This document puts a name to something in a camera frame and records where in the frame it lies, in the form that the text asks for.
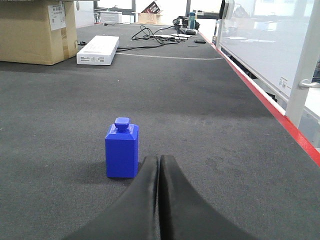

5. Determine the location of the white printer box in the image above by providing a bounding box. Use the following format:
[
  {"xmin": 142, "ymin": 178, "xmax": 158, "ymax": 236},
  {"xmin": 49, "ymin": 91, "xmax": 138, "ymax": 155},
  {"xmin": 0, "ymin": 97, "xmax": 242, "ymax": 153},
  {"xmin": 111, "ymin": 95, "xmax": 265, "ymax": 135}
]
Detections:
[{"xmin": 100, "ymin": 11, "xmax": 122, "ymax": 25}]

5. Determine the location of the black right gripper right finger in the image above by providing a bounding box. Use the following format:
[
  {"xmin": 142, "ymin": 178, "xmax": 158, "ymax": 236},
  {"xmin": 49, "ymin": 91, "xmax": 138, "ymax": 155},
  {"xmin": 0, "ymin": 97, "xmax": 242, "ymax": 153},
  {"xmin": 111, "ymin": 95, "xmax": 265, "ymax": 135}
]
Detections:
[{"xmin": 158, "ymin": 155, "xmax": 254, "ymax": 240}]

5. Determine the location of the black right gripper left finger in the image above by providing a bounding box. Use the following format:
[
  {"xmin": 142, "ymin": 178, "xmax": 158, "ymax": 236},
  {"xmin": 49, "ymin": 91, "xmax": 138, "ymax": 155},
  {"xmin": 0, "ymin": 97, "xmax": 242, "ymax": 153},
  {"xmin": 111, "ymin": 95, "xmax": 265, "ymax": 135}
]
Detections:
[{"xmin": 64, "ymin": 156, "xmax": 159, "ymax": 240}]

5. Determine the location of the blue-capped bottle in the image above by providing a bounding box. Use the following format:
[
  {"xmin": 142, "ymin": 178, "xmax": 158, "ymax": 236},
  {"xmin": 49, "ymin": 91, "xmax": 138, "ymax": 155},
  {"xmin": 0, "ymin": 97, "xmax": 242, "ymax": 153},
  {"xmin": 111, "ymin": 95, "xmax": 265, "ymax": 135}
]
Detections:
[{"xmin": 187, "ymin": 12, "xmax": 196, "ymax": 30}]

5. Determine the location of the red conveyor edge strip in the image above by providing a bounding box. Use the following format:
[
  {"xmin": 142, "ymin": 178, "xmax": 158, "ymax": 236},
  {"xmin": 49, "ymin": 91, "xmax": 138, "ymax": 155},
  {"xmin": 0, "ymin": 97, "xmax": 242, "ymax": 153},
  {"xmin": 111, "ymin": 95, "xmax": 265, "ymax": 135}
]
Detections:
[{"xmin": 199, "ymin": 32, "xmax": 320, "ymax": 167}]

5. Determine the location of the white glass partition frame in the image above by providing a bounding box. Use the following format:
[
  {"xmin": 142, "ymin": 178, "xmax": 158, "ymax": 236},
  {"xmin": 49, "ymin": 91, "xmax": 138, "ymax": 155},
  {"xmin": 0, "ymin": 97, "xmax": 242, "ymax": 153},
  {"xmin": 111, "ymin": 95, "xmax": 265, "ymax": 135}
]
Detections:
[{"xmin": 215, "ymin": 0, "xmax": 320, "ymax": 148}]

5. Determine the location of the small open cardboard box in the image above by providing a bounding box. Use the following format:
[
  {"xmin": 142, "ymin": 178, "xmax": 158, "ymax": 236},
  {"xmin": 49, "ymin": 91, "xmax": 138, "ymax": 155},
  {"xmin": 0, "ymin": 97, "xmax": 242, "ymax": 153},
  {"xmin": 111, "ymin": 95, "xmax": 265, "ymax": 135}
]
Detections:
[{"xmin": 132, "ymin": 0, "xmax": 163, "ymax": 25}]

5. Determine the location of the long white carton box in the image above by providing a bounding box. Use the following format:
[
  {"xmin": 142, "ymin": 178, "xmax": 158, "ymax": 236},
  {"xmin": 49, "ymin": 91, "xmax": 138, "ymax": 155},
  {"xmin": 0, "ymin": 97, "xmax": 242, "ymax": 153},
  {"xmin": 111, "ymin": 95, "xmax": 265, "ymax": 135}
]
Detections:
[{"xmin": 76, "ymin": 35, "xmax": 120, "ymax": 66}]

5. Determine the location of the small black flat device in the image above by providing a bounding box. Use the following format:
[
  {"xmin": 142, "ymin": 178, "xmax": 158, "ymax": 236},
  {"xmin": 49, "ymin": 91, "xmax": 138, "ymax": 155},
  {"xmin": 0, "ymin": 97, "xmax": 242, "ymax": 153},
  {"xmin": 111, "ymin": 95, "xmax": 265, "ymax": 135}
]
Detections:
[{"xmin": 194, "ymin": 39, "xmax": 206, "ymax": 44}]

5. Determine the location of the large brown cardboard box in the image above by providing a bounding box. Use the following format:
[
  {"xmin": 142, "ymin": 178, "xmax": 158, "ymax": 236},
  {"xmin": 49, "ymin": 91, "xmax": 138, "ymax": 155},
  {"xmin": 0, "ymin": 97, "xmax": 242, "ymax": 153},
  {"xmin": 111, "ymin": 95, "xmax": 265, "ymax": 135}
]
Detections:
[{"xmin": 0, "ymin": 0, "xmax": 78, "ymax": 65}]

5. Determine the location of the blue plastic bottle-shaped part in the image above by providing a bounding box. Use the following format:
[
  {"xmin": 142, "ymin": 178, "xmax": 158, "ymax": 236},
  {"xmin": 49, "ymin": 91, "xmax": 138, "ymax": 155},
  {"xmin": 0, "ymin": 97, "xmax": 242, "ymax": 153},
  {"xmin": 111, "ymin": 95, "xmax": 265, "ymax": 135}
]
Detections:
[{"xmin": 105, "ymin": 117, "xmax": 139, "ymax": 178}]

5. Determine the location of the black tangled cable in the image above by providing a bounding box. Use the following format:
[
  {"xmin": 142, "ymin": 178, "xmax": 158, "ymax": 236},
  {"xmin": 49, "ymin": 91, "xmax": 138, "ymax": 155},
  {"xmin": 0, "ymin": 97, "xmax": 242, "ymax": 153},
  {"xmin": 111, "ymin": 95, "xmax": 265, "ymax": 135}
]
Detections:
[{"xmin": 131, "ymin": 24, "xmax": 188, "ymax": 49}]

